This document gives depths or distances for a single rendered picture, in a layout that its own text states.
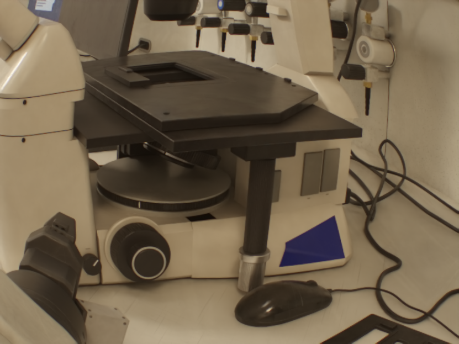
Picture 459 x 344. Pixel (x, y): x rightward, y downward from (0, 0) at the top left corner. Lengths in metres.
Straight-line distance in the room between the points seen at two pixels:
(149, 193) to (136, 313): 0.16
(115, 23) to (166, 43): 1.08
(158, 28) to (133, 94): 1.51
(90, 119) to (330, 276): 0.33
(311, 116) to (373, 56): 0.51
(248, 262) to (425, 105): 0.57
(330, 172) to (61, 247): 0.42
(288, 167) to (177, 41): 1.33
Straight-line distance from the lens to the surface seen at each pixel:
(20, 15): 0.71
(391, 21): 1.27
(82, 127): 0.70
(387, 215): 1.05
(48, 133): 0.69
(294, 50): 0.88
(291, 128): 0.69
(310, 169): 0.83
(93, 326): 0.54
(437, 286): 0.83
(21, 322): 0.34
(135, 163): 0.90
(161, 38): 2.22
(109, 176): 0.85
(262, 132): 0.66
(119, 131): 0.69
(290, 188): 0.83
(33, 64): 0.67
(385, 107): 1.31
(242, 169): 0.83
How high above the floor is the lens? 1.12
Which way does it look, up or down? 18 degrees down
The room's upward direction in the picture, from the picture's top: 4 degrees clockwise
